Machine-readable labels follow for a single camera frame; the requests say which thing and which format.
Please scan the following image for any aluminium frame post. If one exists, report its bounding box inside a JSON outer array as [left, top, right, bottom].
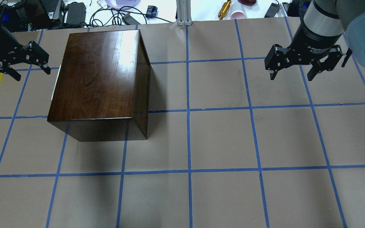
[[176, 0, 192, 26]]

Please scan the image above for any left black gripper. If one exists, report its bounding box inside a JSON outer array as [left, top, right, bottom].
[[0, 26, 51, 82]]

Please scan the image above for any red mango fruit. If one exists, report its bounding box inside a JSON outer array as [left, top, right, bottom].
[[238, 0, 257, 6]]

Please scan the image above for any purple plate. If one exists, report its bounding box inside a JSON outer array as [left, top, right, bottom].
[[105, 0, 140, 9]]

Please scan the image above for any wooden drawer with white handle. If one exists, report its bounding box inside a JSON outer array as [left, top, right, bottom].
[[51, 65, 62, 101]]

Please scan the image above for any black flat power brick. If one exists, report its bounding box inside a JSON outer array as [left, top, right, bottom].
[[65, 2, 86, 28]]

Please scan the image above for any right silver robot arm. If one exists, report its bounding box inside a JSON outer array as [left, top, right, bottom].
[[265, 0, 365, 81]]

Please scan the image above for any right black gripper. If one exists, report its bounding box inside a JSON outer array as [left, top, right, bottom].
[[265, 24, 343, 82]]

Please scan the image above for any dark wooden drawer box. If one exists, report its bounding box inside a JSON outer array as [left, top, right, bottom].
[[47, 30, 151, 142]]

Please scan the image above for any gold cylinder tool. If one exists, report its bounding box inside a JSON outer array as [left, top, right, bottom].
[[217, 0, 231, 20]]

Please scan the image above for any small blue device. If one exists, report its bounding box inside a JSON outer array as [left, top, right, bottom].
[[146, 5, 158, 19]]

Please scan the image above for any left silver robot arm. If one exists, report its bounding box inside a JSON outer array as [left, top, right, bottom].
[[0, 22, 51, 81]]

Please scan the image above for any pink cup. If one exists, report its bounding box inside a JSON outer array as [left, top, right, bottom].
[[229, 9, 247, 19]]

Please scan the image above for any black power adapter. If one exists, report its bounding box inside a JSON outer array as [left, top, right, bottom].
[[265, 3, 280, 18]]

